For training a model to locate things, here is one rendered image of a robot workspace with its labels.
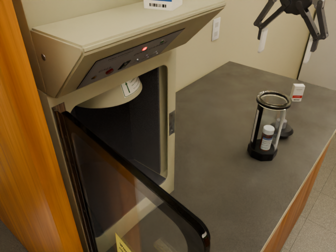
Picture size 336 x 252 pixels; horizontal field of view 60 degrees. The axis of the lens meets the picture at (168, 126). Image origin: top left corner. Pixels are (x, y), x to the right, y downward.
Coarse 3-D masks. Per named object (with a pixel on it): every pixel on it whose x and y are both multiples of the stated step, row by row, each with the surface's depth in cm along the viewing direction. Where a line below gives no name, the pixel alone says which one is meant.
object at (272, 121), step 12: (264, 96) 97; (276, 96) 97; (288, 96) 94; (264, 108) 92; (264, 120) 94; (276, 120) 93; (264, 132) 96; (276, 132) 96; (264, 144) 98; (276, 144) 100
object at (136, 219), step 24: (72, 120) 42; (72, 144) 46; (96, 144) 38; (96, 168) 42; (120, 168) 35; (96, 192) 46; (120, 192) 38; (144, 192) 32; (96, 216) 52; (120, 216) 42; (144, 216) 35; (168, 216) 30; (96, 240) 59; (144, 240) 38; (168, 240) 33; (192, 240) 28
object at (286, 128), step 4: (284, 120) 112; (284, 124) 111; (288, 124) 115; (284, 128) 112; (288, 128) 112; (284, 132) 110; (288, 132) 111; (292, 132) 112; (280, 136) 112; (284, 136) 111
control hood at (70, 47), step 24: (192, 0) 52; (216, 0) 52; (48, 24) 40; (72, 24) 40; (96, 24) 40; (120, 24) 40; (144, 24) 40; (168, 24) 43; (192, 24) 51; (48, 48) 37; (72, 48) 34; (96, 48) 34; (120, 48) 39; (168, 48) 57; (48, 72) 40; (72, 72) 37
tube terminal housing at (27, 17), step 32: (32, 0) 38; (64, 0) 41; (96, 0) 45; (128, 0) 50; (32, 64) 43; (160, 64) 63; (64, 96) 47; (160, 96) 72; (160, 128) 77; (64, 160) 52; (160, 160) 84
